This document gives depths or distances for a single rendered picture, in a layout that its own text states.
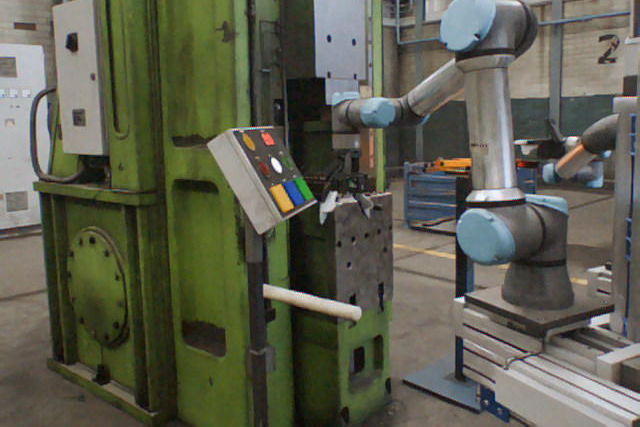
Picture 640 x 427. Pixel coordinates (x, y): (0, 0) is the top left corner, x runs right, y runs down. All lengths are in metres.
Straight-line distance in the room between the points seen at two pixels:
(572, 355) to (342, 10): 1.45
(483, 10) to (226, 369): 1.58
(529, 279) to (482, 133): 0.33
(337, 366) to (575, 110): 8.03
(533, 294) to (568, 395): 0.23
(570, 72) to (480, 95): 8.70
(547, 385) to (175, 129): 1.60
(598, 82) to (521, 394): 8.66
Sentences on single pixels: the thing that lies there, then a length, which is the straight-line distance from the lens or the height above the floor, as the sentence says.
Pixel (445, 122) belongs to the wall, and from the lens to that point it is 10.98.
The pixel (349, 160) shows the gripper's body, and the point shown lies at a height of 1.11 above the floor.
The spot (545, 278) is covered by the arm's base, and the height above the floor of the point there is 0.88.
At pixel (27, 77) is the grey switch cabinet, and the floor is 1.74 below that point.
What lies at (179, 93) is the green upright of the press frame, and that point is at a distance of 2.25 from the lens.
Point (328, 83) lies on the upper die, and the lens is 2.08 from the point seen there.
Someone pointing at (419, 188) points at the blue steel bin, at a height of 0.45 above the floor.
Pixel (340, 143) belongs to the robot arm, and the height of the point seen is 1.15.
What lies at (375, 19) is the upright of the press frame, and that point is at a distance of 2.62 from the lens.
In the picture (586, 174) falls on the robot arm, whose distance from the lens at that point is 2.37.
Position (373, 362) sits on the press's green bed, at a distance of 2.49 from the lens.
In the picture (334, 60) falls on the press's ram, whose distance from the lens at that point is 2.11.
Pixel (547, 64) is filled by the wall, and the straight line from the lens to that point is 10.01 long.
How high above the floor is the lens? 1.23
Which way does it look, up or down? 7 degrees down
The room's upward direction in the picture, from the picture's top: 1 degrees counter-clockwise
